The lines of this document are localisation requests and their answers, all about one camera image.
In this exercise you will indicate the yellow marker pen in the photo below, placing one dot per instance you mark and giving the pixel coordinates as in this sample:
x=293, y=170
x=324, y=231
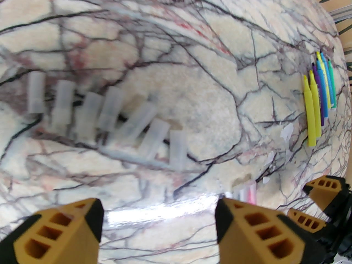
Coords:
x=316, y=120
x=319, y=56
x=310, y=114

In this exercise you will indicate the white torn tape scrap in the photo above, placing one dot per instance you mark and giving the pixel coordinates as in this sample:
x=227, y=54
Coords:
x=271, y=158
x=287, y=131
x=265, y=179

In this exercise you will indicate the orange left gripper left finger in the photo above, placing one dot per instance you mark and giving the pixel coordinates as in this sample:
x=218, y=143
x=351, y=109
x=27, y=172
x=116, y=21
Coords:
x=63, y=235

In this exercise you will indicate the blue marker pen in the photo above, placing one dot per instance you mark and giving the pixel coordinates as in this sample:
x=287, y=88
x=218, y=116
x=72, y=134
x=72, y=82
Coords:
x=324, y=106
x=328, y=87

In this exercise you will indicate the purple marker pen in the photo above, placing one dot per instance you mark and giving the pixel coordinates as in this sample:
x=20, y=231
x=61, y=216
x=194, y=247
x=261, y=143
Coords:
x=319, y=106

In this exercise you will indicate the pink marker pen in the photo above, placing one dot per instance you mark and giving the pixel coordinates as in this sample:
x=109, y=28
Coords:
x=250, y=195

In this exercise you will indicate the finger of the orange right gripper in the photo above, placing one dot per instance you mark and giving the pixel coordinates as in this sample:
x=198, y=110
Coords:
x=306, y=221
x=326, y=191

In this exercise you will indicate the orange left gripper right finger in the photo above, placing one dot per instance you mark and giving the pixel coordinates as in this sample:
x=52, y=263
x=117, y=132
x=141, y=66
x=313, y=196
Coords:
x=255, y=238

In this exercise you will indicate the translucent pen cap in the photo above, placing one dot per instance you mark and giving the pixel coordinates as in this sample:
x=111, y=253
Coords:
x=155, y=137
x=137, y=122
x=36, y=92
x=63, y=100
x=89, y=111
x=111, y=109

